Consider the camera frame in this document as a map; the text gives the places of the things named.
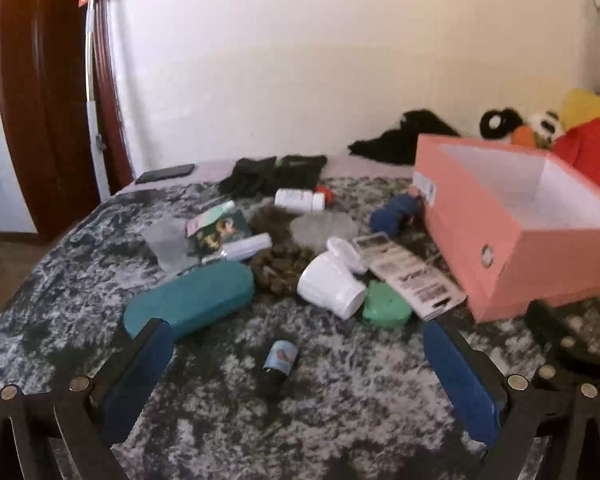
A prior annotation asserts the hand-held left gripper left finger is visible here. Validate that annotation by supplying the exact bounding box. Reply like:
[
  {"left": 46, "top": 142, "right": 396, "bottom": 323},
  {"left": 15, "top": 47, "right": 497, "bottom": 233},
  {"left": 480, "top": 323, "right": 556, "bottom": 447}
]
[{"left": 0, "top": 317, "right": 176, "bottom": 480}]

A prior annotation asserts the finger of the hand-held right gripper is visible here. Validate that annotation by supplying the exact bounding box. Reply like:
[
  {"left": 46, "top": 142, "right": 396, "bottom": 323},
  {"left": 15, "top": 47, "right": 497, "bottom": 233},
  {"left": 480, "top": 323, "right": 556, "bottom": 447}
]
[{"left": 524, "top": 300, "right": 600, "bottom": 413}]

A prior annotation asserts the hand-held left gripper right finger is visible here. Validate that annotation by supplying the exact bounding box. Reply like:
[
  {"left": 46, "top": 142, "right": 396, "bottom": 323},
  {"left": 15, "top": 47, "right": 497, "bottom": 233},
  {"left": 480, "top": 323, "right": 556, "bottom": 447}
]
[{"left": 422, "top": 317, "right": 600, "bottom": 480}]

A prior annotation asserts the small dark blue-label bottle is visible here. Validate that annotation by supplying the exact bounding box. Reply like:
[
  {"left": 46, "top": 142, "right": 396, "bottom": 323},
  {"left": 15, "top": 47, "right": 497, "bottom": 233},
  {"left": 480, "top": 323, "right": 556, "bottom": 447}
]
[{"left": 257, "top": 339, "right": 299, "bottom": 401}]

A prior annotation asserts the pink cardboard shoe box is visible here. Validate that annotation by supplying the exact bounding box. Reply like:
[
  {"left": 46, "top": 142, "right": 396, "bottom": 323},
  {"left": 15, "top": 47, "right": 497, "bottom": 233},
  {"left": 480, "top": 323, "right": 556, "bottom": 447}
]
[{"left": 412, "top": 133, "right": 600, "bottom": 323}]

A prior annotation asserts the dark brown furry hair piece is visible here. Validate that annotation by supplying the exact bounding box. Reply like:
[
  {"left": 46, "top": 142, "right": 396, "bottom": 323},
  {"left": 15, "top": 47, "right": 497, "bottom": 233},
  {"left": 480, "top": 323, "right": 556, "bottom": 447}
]
[{"left": 250, "top": 205, "right": 293, "bottom": 246}]

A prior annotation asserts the teal glasses case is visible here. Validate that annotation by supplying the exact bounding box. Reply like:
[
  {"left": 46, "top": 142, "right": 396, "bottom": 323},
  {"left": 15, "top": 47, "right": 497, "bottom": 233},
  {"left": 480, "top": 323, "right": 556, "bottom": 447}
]
[{"left": 121, "top": 260, "right": 256, "bottom": 341}]

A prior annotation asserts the green plastic case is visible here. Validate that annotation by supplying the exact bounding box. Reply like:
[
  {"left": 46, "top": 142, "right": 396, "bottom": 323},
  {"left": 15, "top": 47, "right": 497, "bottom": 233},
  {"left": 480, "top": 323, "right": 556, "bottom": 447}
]
[{"left": 362, "top": 280, "right": 414, "bottom": 328}]

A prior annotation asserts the white barcode card packaging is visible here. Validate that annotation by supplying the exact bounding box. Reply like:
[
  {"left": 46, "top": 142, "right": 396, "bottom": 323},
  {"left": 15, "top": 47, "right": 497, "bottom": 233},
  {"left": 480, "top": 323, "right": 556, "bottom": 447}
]
[{"left": 352, "top": 232, "right": 467, "bottom": 322}]

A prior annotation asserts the clear plastic cup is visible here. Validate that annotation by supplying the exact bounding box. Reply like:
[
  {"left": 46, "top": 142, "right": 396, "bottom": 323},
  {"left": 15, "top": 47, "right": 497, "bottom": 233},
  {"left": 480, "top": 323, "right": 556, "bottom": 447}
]
[{"left": 142, "top": 217, "right": 193, "bottom": 276}]

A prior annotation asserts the green printed carton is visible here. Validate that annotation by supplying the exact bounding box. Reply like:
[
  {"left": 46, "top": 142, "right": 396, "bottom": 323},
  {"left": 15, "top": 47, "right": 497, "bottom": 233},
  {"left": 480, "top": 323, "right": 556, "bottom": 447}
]
[{"left": 186, "top": 208, "right": 253, "bottom": 259}]

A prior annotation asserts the white squeeze tube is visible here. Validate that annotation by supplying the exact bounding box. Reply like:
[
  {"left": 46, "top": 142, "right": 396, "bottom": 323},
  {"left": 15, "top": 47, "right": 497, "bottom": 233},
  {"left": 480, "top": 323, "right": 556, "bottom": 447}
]
[{"left": 202, "top": 232, "right": 273, "bottom": 264}]

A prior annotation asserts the white plastic cup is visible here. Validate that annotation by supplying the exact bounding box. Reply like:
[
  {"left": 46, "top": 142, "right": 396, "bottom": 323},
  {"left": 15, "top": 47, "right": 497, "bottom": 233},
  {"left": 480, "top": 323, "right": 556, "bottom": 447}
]
[{"left": 296, "top": 251, "right": 368, "bottom": 320}]

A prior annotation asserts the olive brown scrunchie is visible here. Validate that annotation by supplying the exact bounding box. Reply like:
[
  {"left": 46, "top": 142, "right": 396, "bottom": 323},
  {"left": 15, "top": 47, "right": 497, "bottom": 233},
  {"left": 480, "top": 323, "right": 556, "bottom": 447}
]
[{"left": 250, "top": 244, "right": 316, "bottom": 293}]

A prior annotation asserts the pale green tube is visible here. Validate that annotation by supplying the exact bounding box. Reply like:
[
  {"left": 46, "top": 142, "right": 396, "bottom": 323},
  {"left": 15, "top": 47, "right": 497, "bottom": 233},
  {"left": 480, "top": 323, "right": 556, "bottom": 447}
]
[{"left": 187, "top": 200, "right": 237, "bottom": 233}]

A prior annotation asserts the blue dumbbell toy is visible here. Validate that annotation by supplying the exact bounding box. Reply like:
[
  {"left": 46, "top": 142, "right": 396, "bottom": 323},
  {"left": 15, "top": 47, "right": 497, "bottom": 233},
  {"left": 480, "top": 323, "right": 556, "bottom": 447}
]
[{"left": 370, "top": 186, "right": 426, "bottom": 236}]

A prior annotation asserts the red pillow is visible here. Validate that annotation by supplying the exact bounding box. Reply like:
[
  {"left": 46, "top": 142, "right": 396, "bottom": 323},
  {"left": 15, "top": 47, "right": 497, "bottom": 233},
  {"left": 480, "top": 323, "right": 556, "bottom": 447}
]
[{"left": 550, "top": 110, "right": 600, "bottom": 201}]

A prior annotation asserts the orange plush toy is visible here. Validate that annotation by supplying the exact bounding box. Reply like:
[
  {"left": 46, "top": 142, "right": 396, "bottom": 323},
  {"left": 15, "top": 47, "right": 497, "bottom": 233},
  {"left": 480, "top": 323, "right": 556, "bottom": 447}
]
[{"left": 511, "top": 125, "right": 538, "bottom": 148}]

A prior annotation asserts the black smartphone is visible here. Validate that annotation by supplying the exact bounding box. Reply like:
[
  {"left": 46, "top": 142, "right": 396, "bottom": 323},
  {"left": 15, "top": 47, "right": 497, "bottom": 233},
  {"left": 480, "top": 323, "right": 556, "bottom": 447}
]
[{"left": 135, "top": 163, "right": 196, "bottom": 185}]

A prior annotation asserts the pink bed sheet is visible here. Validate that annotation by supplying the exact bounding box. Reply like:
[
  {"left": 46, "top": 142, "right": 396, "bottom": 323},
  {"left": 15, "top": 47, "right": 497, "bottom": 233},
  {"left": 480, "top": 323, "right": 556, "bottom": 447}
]
[{"left": 112, "top": 155, "right": 416, "bottom": 196}]

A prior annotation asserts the panda plush toy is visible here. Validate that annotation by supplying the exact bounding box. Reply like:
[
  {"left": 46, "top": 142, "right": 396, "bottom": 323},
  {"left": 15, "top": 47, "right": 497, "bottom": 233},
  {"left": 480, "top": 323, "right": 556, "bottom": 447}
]
[{"left": 479, "top": 106, "right": 567, "bottom": 143}]

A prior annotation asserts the black glove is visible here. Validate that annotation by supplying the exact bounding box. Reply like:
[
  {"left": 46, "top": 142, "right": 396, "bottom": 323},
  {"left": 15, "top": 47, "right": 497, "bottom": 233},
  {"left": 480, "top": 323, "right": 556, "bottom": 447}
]
[
  {"left": 217, "top": 156, "right": 281, "bottom": 198},
  {"left": 272, "top": 155, "right": 328, "bottom": 193}
]

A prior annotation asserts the yellow pillow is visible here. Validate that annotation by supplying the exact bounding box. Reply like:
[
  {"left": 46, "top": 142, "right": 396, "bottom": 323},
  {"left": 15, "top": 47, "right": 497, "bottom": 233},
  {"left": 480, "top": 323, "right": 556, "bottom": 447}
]
[{"left": 557, "top": 88, "right": 600, "bottom": 131}]

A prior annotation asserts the white pill bottle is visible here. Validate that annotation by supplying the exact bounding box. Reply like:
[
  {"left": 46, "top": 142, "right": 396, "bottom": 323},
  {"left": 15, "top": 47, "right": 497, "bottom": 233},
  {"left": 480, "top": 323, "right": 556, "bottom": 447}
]
[{"left": 274, "top": 188, "right": 327, "bottom": 212}]

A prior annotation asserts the black garment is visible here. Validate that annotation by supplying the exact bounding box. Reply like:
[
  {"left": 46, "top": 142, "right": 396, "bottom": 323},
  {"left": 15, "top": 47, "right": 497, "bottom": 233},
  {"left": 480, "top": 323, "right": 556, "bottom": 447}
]
[{"left": 347, "top": 109, "right": 461, "bottom": 166}]

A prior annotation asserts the white pipe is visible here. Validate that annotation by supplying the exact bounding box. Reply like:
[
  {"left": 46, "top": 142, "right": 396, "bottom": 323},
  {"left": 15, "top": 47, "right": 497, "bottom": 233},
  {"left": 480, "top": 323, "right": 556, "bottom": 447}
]
[{"left": 84, "top": 0, "right": 112, "bottom": 201}]

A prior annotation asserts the brown wooden door frame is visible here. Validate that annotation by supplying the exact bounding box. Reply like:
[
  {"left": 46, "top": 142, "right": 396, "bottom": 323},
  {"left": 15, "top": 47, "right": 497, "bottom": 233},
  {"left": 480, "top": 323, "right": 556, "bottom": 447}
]
[{"left": 0, "top": 0, "right": 133, "bottom": 243}]

